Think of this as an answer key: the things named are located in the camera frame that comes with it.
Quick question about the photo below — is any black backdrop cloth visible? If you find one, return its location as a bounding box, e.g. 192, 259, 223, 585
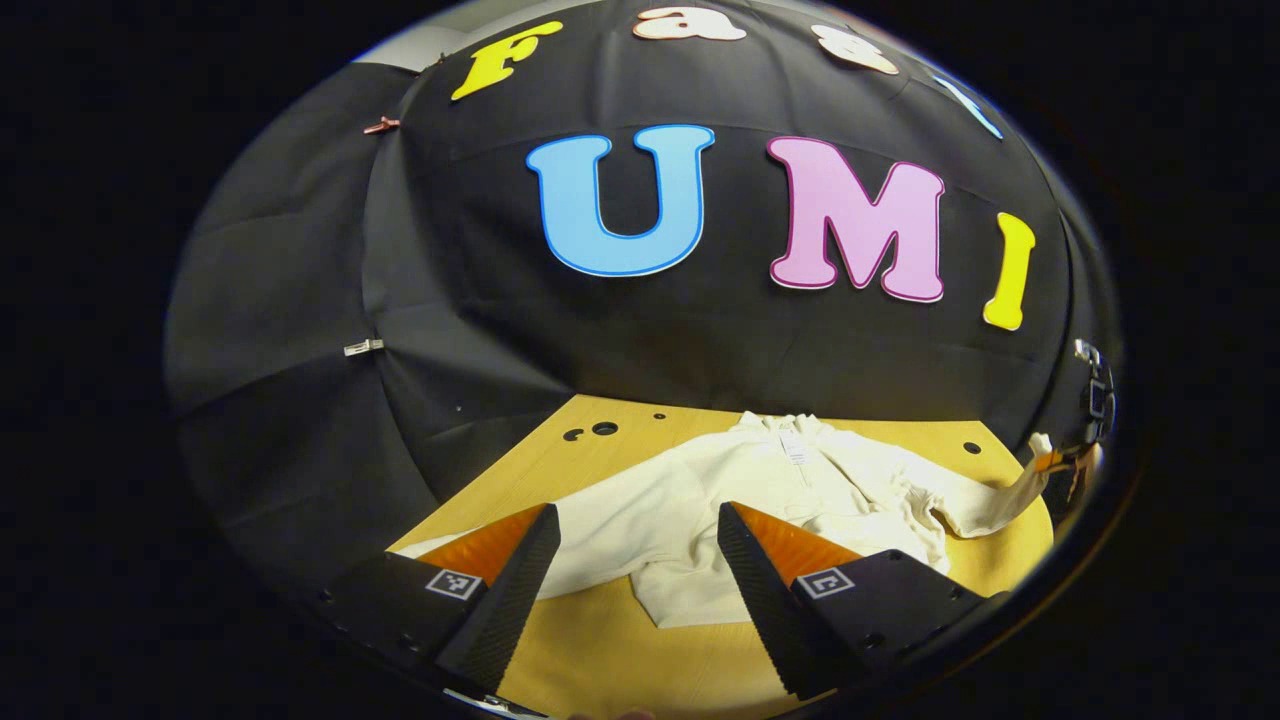
165, 0, 1121, 601

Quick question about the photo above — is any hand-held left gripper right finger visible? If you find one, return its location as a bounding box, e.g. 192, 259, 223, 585
717, 501, 1009, 701

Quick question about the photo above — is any white long-sleeved garment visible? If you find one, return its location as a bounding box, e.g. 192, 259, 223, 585
395, 412, 1056, 629

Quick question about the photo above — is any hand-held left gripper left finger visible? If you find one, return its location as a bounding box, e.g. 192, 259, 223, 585
320, 503, 562, 695

